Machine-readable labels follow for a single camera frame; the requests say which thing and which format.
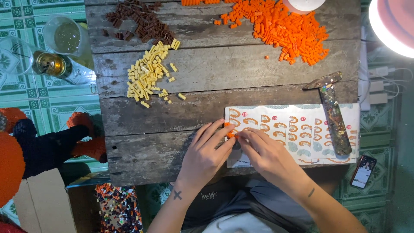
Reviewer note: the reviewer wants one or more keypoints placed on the smartphone with red case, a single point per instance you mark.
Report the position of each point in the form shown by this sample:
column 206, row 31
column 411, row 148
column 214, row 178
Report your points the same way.
column 363, row 171

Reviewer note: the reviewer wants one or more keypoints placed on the paint-stained hammer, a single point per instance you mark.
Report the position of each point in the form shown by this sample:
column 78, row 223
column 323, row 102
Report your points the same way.
column 333, row 116

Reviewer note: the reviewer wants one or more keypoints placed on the person's dark shirt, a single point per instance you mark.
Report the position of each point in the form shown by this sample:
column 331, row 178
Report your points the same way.
column 239, row 207

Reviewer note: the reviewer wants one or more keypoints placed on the clear plastic measuring cup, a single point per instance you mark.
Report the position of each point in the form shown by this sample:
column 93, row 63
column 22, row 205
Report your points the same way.
column 66, row 38

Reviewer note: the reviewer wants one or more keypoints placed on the pile of yellow bricks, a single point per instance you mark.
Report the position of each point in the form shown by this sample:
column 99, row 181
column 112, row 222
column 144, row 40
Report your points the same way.
column 148, row 74

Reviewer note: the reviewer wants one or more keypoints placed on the round lit lamp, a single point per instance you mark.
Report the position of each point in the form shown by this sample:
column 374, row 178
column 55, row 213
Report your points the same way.
column 393, row 22

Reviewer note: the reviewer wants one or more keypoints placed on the white power strip with chargers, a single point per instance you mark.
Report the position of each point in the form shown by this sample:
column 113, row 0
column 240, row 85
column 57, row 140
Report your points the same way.
column 376, row 85

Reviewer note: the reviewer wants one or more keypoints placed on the small orange brick assembly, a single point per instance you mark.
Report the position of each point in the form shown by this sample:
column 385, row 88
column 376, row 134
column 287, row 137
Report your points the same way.
column 230, row 133

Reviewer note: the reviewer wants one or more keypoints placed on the cardboard box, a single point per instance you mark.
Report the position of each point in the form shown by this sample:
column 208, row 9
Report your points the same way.
column 43, row 204

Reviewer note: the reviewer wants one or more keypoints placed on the person's right hand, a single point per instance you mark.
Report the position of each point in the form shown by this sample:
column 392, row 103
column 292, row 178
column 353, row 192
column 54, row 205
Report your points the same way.
column 270, row 157

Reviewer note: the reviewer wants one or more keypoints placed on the wooden plank table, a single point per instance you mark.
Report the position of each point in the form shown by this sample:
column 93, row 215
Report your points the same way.
column 200, row 97

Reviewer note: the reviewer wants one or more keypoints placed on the white round lamp base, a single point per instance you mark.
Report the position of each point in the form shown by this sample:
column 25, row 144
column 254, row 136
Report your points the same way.
column 304, row 5

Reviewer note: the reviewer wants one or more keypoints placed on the tray of mixed coloured bricks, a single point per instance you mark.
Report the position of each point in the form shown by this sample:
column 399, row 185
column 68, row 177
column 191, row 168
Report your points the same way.
column 119, row 208

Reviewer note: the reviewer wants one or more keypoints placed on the orange and black brick figure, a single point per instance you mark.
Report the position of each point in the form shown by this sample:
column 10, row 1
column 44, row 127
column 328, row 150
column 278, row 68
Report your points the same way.
column 38, row 149

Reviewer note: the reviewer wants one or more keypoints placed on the person's left hand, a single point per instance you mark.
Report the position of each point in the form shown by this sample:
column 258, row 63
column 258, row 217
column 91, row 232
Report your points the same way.
column 202, row 157

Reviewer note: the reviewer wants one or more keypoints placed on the pile of brown bricks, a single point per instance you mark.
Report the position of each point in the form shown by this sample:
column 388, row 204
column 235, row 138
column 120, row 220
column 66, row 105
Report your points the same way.
column 142, row 22

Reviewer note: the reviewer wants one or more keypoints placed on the pile of orange bricks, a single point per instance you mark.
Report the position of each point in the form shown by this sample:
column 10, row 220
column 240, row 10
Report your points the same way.
column 284, row 30

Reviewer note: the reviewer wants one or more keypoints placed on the paper instruction sheet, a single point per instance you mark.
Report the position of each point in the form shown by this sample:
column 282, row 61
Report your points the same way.
column 310, row 132

